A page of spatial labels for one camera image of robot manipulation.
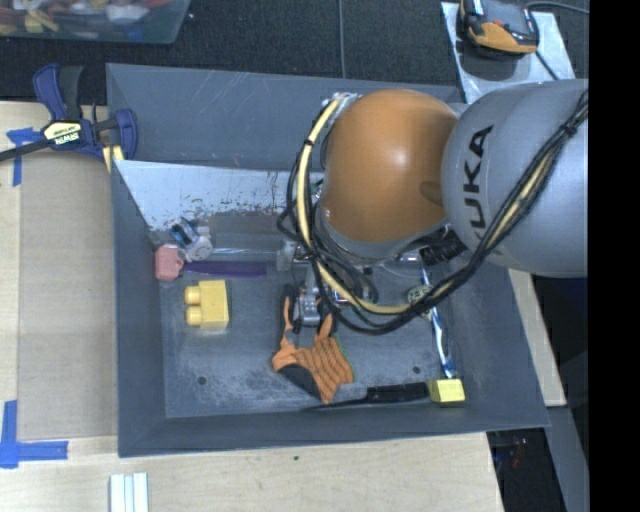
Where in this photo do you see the orange and black glove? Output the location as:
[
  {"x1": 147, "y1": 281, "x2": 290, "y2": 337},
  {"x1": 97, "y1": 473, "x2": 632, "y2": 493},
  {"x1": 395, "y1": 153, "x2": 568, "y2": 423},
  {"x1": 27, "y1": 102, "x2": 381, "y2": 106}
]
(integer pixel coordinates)
[{"x1": 271, "y1": 294, "x2": 356, "y2": 405}]

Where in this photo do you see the grey metal bin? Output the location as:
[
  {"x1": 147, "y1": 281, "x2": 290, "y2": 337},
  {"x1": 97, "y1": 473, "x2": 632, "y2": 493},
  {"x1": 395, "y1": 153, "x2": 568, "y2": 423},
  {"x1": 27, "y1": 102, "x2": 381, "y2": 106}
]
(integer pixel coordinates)
[{"x1": 104, "y1": 62, "x2": 552, "y2": 459}]

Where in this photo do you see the purple flat strip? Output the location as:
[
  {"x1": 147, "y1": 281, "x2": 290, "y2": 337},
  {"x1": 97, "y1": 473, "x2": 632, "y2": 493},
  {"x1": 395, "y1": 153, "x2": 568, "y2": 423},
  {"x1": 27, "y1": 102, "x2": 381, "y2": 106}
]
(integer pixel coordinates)
[{"x1": 182, "y1": 261, "x2": 269, "y2": 279}]

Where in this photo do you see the yellow toy brick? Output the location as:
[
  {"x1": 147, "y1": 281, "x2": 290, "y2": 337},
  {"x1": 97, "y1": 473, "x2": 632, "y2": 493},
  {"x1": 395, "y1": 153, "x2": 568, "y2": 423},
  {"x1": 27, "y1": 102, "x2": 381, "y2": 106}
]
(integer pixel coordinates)
[{"x1": 183, "y1": 279, "x2": 232, "y2": 331}]

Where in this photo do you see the black flat tool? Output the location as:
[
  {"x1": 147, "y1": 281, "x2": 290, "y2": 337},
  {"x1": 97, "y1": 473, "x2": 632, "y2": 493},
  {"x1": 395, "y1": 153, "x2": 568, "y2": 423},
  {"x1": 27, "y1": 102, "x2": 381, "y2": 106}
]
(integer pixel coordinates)
[{"x1": 299, "y1": 381, "x2": 429, "y2": 412}]

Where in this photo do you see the clear tube with grey caps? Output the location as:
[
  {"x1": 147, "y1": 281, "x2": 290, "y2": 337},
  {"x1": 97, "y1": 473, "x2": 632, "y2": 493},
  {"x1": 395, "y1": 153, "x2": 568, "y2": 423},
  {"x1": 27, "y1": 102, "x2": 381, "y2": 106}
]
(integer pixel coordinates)
[{"x1": 184, "y1": 227, "x2": 302, "y2": 272}]

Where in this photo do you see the blue and black small tool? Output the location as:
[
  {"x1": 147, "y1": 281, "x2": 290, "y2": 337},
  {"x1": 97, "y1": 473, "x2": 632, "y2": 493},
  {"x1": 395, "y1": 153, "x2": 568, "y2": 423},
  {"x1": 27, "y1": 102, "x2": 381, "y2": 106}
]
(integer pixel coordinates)
[{"x1": 168, "y1": 219, "x2": 197, "y2": 250}]

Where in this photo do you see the pink block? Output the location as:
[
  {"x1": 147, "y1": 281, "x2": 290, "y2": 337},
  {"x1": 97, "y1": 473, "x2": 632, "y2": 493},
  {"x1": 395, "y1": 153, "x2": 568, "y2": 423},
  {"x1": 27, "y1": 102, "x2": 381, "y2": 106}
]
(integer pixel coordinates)
[{"x1": 154, "y1": 243, "x2": 186, "y2": 282}]

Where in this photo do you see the small yellow block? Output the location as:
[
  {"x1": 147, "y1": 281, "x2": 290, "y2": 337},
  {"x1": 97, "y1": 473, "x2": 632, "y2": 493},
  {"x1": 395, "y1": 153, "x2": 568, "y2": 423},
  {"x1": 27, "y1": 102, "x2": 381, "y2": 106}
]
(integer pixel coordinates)
[{"x1": 425, "y1": 377, "x2": 467, "y2": 408}]

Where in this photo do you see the black cylinder on white bracket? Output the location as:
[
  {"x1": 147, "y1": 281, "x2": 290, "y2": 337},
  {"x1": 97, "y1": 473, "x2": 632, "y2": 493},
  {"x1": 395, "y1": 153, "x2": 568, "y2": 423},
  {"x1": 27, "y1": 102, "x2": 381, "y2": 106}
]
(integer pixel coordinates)
[{"x1": 395, "y1": 239, "x2": 471, "y2": 274}]

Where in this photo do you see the blue and white cord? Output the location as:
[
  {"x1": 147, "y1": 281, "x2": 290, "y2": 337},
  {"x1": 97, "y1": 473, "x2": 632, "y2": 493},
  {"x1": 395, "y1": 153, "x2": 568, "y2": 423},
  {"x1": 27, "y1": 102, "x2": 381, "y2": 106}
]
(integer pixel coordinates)
[{"x1": 421, "y1": 269, "x2": 459, "y2": 380}]

